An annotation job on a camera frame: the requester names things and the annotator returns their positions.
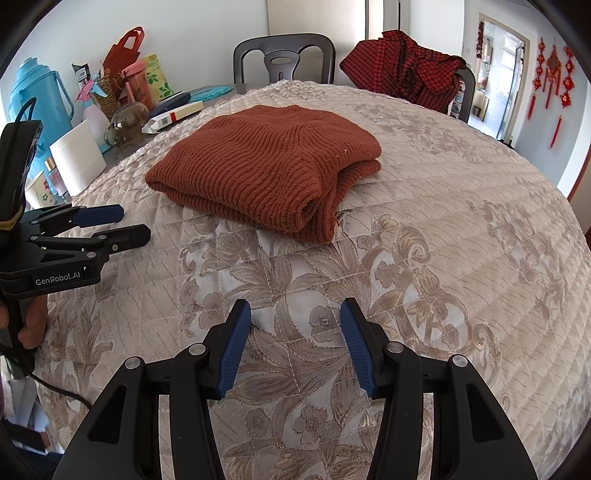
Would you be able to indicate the dark chair under plaid shirt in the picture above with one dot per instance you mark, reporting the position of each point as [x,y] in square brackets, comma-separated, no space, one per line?
[466,97]

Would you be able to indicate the dark blue case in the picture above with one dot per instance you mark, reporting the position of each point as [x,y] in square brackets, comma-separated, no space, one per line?
[173,100]

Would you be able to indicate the white box with red band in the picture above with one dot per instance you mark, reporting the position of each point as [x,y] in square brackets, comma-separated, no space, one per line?
[175,116]

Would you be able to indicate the white spray bottle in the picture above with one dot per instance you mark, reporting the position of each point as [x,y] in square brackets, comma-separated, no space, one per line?
[94,120]

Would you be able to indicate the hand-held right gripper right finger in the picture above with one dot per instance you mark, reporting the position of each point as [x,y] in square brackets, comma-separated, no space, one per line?
[358,350]

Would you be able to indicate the dark grey plastic chair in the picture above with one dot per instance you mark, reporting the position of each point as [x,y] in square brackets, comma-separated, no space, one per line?
[244,60]

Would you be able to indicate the small clear bottle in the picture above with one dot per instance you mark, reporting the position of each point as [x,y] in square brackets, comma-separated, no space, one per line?
[55,177]

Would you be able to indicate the clear glass jar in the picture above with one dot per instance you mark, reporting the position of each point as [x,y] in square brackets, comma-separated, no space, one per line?
[127,120]

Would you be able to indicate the green floral paper bag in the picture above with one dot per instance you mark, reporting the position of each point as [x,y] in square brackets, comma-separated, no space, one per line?
[157,78]

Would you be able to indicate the wicker basket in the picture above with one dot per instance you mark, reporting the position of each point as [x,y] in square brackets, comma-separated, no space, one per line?
[108,99]

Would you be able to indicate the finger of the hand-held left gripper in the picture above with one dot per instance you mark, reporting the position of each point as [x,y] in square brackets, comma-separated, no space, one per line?
[124,234]
[99,215]

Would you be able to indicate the pink drink bottle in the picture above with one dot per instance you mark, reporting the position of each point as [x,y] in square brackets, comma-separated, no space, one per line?
[138,87]

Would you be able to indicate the person's left hand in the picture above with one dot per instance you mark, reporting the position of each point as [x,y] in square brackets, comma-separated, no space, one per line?
[34,323]

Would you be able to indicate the teal mat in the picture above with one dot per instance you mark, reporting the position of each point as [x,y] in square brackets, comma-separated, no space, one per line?
[210,92]

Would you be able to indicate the white floral cup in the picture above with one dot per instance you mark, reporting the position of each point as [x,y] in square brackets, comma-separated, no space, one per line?
[41,194]

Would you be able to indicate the red plaid shirt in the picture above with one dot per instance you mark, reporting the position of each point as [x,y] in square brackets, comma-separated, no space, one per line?
[397,69]

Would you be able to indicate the light blue thermos jug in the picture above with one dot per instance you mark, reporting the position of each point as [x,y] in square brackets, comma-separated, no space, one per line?
[39,101]

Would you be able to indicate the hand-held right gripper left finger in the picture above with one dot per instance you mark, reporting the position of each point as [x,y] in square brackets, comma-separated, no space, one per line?
[235,346]

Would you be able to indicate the white paper box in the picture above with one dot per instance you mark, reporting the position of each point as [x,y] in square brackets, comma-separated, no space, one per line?
[78,157]

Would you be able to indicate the tall white cabinet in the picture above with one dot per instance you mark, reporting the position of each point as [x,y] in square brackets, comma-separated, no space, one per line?
[318,23]

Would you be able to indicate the red tote bag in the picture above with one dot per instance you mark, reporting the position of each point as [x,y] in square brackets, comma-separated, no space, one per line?
[122,53]

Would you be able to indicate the rust orange knit sweater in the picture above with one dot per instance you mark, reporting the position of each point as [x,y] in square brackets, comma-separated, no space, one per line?
[268,170]

